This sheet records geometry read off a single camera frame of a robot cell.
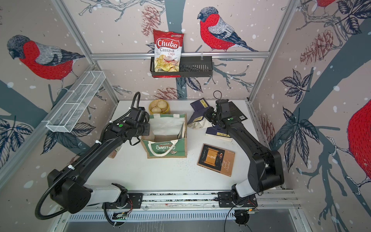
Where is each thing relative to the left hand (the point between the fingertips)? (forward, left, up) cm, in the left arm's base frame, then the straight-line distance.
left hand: (148, 124), depth 81 cm
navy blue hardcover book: (+7, -43, -19) cm, 48 cm away
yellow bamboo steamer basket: (+32, +5, -17) cm, 36 cm away
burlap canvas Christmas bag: (+2, -9, -18) cm, 21 cm away
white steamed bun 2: (+23, +2, -14) cm, 27 cm away
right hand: (+10, -31, +1) cm, 33 cm away
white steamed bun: (+29, -2, -15) cm, 33 cm away
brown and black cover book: (-12, -41, -19) cm, 47 cm away
